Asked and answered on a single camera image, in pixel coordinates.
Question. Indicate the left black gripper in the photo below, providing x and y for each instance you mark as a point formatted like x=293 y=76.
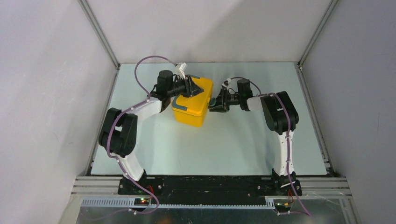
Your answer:
x=191 y=90

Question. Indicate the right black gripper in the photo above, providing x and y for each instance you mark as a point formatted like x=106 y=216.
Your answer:
x=222 y=104

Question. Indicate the yellow medicine kit box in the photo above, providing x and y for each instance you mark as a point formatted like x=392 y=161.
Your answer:
x=197 y=105

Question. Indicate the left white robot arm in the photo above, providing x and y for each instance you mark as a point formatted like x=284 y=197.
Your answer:
x=118 y=134

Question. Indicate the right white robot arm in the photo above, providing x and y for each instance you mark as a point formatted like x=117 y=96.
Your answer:
x=280 y=116

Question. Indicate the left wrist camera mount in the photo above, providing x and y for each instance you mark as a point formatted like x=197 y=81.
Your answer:
x=180 y=70

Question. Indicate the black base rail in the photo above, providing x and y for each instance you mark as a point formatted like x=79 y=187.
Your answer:
x=211 y=189

